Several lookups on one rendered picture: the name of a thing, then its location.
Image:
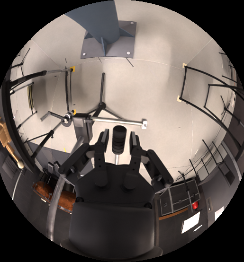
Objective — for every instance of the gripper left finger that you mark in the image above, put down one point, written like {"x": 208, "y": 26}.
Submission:
{"x": 99, "y": 159}

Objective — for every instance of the silver clamp nut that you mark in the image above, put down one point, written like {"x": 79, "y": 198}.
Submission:
{"x": 144, "y": 124}

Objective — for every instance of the black tripod music stand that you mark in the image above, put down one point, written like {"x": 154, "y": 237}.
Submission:
{"x": 102, "y": 88}

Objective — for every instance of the black curved rail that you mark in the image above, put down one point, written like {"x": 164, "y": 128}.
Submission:
{"x": 10, "y": 114}

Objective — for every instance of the grey column clamp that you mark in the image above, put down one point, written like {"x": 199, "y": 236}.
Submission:
{"x": 79, "y": 127}

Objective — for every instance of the red canister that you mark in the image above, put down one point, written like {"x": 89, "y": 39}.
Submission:
{"x": 195, "y": 205}

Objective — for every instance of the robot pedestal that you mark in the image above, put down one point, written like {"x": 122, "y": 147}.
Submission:
{"x": 105, "y": 24}

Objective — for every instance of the black mesh speaker cabinet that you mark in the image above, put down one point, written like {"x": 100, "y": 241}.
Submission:
{"x": 179, "y": 196}

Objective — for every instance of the orange brown drum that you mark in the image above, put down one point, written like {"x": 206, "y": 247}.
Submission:
{"x": 58, "y": 196}

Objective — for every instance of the black railing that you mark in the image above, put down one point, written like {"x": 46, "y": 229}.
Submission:
{"x": 207, "y": 155}

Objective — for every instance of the silver clamp bolt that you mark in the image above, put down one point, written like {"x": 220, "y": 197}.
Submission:
{"x": 117, "y": 121}

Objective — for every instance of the thin black rod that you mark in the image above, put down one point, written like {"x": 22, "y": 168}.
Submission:
{"x": 68, "y": 90}

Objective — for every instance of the black and silver boom stand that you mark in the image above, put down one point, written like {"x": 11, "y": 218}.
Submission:
{"x": 29, "y": 76}

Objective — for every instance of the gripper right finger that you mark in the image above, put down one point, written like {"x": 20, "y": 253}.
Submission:
{"x": 135, "y": 157}

